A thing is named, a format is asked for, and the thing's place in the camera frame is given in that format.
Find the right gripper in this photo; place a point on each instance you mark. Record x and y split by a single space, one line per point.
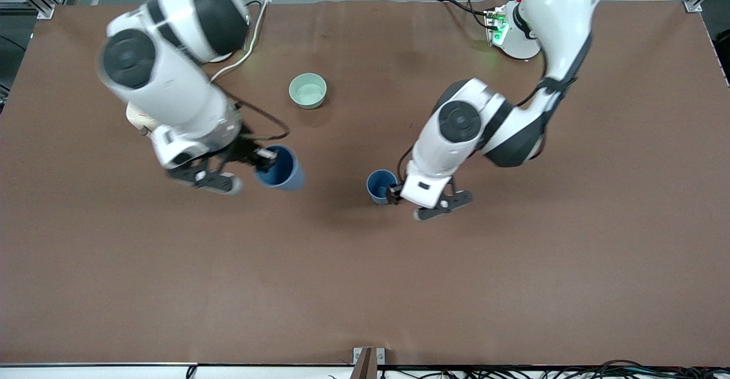
243 150

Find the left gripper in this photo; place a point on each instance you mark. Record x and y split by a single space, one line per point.
393 193

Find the blue plastic cup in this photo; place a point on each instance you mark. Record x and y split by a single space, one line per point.
377 185
285 168

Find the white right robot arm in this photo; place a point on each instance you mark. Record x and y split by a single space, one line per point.
171 82

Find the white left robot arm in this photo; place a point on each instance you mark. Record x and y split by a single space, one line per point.
562 3

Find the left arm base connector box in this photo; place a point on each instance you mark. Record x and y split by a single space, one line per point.
496 25

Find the green bowl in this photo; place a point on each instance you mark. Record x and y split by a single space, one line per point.
308 91

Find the brown table cover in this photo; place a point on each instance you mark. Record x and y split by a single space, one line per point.
342 282

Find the cream white toaster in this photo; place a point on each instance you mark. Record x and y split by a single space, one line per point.
137 119

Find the metal table edge bracket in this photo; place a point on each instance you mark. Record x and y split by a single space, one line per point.
369 362

